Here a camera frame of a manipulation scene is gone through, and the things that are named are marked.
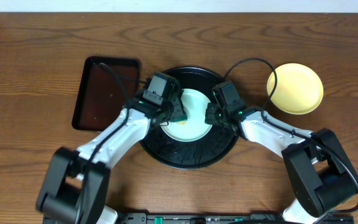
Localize light green plate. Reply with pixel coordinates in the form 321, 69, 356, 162
161, 88, 212, 142

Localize yellow plate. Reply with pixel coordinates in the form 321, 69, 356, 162
267, 63, 324, 114

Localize green yellow sponge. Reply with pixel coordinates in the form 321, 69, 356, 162
170, 113, 188, 123

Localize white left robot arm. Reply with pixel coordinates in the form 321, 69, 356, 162
35, 92, 186, 224

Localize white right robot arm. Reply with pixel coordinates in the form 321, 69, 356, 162
205, 103, 358, 223

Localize black round tray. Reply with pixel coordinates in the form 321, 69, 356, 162
139, 66, 239, 169

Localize black rectangular tray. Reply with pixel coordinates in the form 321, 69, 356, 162
71, 56, 141, 131

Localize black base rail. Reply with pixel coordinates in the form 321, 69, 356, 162
42, 212, 355, 224

